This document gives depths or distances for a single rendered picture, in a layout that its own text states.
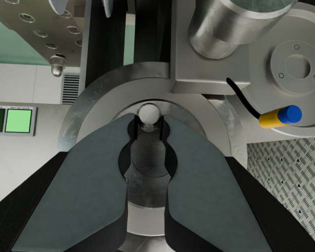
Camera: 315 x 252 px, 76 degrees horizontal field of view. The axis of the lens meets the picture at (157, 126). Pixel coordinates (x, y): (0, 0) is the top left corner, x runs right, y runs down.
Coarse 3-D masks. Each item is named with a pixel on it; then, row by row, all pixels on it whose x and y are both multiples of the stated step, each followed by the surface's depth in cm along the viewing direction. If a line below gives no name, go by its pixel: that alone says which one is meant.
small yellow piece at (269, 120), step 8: (232, 88) 13; (240, 96) 12; (248, 104) 12; (256, 112) 12; (272, 112) 10; (280, 112) 9; (288, 112) 9; (296, 112) 9; (264, 120) 11; (272, 120) 10; (280, 120) 10; (288, 120) 9; (296, 120) 9
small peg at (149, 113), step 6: (150, 102) 11; (138, 108) 11; (144, 108) 11; (150, 108) 11; (156, 108) 11; (138, 114) 11; (144, 114) 11; (150, 114) 11; (156, 114) 11; (138, 120) 11; (144, 120) 11; (150, 120) 11; (156, 120) 11; (144, 126) 11; (150, 126) 11; (156, 126) 12
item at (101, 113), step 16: (144, 80) 15; (160, 80) 15; (112, 96) 15; (128, 96) 15; (144, 96) 15; (160, 96) 15; (176, 96) 15; (192, 96) 15; (96, 112) 15; (112, 112) 15; (192, 112) 15; (208, 112) 15; (80, 128) 15; (96, 128) 15; (208, 128) 15; (224, 128) 15; (224, 144) 15; (128, 208) 14; (128, 224) 14; (144, 224) 14; (160, 224) 14
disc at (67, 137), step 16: (128, 64) 16; (144, 64) 16; (160, 64) 16; (96, 80) 16; (112, 80) 16; (128, 80) 16; (80, 96) 16; (96, 96) 16; (208, 96) 16; (224, 96) 17; (80, 112) 16; (224, 112) 16; (64, 128) 15; (240, 128) 16; (64, 144) 15; (240, 144) 16; (240, 160) 16; (128, 240) 15; (144, 240) 15; (160, 240) 15
